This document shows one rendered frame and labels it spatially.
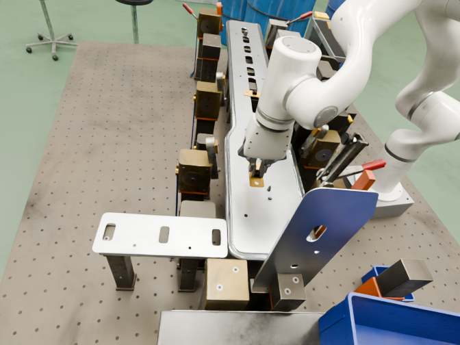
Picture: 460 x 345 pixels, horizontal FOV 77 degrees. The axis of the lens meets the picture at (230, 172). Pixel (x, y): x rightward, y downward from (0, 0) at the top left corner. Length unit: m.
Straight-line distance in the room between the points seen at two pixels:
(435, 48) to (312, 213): 0.61
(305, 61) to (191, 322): 0.49
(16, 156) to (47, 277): 1.52
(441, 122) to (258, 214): 0.62
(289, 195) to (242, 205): 0.14
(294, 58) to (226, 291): 0.43
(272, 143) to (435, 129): 0.58
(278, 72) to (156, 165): 0.80
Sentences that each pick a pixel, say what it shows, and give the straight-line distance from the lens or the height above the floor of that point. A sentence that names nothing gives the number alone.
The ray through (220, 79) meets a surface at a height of 1.09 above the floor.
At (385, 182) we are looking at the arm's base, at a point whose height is 0.86.
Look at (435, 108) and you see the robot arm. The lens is 1.08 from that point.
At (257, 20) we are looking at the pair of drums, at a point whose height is 0.57.
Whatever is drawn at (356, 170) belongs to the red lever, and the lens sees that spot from 0.80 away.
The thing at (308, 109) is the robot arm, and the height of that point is 1.34.
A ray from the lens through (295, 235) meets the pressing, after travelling 0.47.
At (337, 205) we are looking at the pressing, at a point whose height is 1.31.
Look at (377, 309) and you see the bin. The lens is 0.60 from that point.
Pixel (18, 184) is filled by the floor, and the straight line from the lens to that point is 2.26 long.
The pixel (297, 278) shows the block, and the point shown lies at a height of 1.08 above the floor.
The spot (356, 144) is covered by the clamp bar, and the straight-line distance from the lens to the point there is 0.72.
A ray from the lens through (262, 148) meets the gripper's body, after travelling 0.65.
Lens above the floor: 1.60
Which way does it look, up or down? 47 degrees down
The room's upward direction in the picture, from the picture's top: 13 degrees clockwise
